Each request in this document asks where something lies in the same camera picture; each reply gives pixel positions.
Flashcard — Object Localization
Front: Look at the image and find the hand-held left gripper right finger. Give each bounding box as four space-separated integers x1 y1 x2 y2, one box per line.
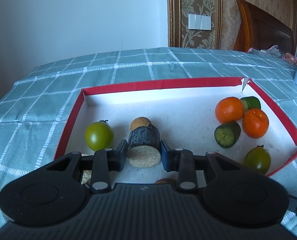
160 140 242 194

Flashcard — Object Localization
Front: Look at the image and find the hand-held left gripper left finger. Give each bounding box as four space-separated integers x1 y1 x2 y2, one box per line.
46 139 128 194

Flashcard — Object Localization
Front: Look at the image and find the brown round fruit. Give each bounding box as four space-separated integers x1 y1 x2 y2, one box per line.
130 117 151 131
154 178 178 185

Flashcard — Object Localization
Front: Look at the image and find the eggplant half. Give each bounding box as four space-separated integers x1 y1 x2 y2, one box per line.
128 126 162 168
81 154 94 185

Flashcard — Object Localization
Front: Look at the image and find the green tomato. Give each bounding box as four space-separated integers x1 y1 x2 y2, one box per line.
243 145 272 175
85 120 114 149

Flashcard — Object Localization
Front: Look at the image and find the red cardboard box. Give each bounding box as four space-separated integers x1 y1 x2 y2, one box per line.
54 77 297 185

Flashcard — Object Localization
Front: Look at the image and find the green cucumber piece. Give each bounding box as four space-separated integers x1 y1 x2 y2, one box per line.
214 121 241 148
240 96 262 114

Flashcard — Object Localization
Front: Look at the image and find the orange tangerine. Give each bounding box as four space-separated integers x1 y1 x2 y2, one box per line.
242 108 269 138
215 97 244 124

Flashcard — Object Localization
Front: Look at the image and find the green checked tablecloth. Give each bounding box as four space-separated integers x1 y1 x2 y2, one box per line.
0 46 297 230

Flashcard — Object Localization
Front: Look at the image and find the pink grey cloth bundle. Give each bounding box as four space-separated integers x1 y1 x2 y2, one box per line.
248 45 297 66

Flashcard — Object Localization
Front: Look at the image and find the wooden headboard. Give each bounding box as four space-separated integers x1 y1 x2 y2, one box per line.
233 0 295 55

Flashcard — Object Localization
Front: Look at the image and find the white wall switch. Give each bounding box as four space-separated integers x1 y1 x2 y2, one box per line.
188 14 212 30

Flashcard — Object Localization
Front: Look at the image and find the ornate gold wall frame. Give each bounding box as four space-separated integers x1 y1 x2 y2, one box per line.
167 0 222 50

